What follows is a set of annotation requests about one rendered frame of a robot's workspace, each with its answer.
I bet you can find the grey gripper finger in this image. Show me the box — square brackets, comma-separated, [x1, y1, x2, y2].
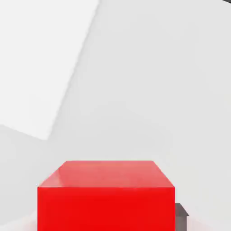
[174, 203, 210, 231]

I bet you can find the small red cube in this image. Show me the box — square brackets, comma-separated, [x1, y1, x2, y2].
[37, 160, 176, 231]

